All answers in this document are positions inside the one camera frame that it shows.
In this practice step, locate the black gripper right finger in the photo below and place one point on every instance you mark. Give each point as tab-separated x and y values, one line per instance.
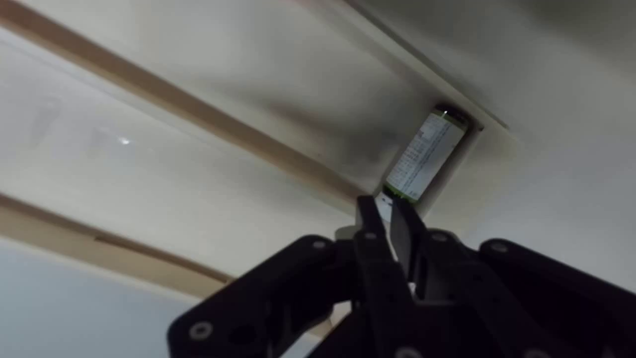
508	300

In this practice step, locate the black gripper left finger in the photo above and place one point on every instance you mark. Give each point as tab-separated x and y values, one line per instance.
264	312

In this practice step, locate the white bottle green band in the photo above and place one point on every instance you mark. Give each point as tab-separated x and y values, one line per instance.
419	165

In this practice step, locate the wooden two-compartment tray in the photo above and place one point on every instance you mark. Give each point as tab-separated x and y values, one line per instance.
81	50

